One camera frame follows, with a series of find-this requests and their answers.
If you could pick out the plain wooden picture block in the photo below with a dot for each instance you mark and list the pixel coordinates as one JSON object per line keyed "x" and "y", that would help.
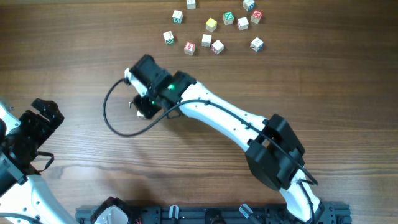
{"x": 243, "y": 23}

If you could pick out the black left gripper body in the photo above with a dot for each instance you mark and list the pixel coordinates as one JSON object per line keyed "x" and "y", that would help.
{"x": 41, "y": 121}

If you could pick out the blue letter wooden block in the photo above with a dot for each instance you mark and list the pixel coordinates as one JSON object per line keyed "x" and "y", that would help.
{"x": 248, "y": 5}

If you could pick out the number 8 wooden block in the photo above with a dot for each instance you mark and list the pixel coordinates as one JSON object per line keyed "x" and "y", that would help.
{"x": 140, "y": 115}

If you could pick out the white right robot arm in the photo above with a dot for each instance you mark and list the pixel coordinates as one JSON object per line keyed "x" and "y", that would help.
{"x": 272, "y": 150}

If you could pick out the green N letter block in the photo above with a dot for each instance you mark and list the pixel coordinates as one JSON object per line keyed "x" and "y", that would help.
{"x": 228, "y": 18}

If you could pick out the green Z letter block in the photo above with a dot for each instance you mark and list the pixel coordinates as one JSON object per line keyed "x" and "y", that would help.
{"x": 168, "y": 37}

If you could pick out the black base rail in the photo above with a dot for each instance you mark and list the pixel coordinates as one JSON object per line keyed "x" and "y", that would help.
{"x": 146, "y": 214}

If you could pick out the yellow S letter block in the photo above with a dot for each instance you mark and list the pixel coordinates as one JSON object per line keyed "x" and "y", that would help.
{"x": 211, "y": 25}

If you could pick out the plain L letter block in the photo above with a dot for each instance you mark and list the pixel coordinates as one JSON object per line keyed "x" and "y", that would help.
{"x": 191, "y": 4}

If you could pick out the green A letter block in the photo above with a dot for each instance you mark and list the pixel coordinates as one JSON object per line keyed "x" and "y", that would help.
{"x": 177, "y": 16}

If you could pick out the blue X letter block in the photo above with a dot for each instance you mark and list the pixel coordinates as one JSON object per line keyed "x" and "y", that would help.
{"x": 257, "y": 44}

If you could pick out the leaf picture wooden block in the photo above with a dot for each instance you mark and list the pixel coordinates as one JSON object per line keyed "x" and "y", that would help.
{"x": 217, "y": 47}

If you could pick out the red W letter block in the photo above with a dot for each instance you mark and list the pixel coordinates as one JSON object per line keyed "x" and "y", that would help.
{"x": 256, "y": 16}

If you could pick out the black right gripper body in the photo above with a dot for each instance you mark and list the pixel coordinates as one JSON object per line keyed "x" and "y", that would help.
{"x": 144, "y": 107}

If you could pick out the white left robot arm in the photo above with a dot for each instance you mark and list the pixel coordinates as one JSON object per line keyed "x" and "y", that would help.
{"x": 25, "y": 195}

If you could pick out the red 6 number block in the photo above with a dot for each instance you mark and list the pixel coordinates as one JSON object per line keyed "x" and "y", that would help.
{"x": 189, "y": 48}

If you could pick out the red M letter block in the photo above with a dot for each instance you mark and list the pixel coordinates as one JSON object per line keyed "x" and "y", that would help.
{"x": 206, "y": 40}

